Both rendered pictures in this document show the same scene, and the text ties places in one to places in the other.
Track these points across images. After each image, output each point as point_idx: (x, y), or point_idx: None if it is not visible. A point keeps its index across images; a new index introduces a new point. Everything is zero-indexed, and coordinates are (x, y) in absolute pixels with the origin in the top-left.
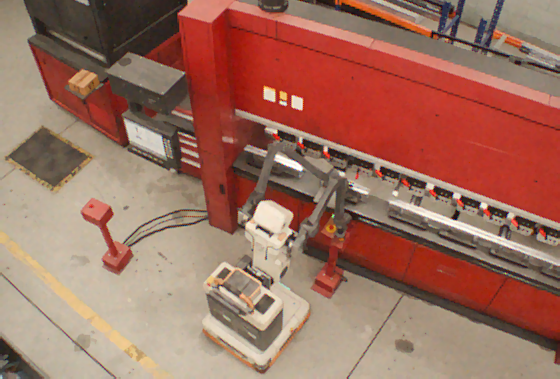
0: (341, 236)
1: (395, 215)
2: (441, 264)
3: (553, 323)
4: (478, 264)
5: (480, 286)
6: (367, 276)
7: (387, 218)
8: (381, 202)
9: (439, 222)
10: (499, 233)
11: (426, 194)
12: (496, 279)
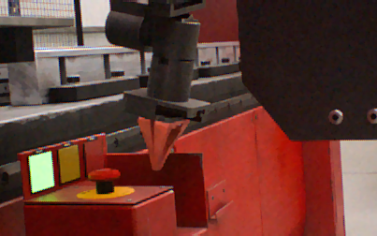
0: (202, 102)
1: (79, 82)
2: (208, 185)
3: (296, 195)
4: (230, 105)
5: (248, 196)
6: None
7: (83, 101)
8: None
9: (126, 52)
10: None
11: None
12: (251, 133)
